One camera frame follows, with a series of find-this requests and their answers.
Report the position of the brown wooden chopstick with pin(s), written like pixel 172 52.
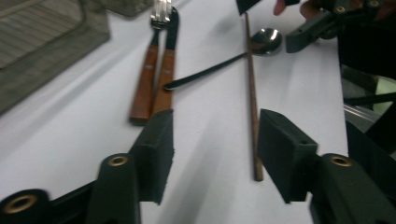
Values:
pixel 252 93

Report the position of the white table cover sheet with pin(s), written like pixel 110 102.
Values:
pixel 211 130

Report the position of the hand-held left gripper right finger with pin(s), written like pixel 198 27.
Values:
pixel 286 155

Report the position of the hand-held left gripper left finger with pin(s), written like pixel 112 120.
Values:
pixel 155 155

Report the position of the metal spoon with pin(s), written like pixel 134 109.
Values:
pixel 266 40

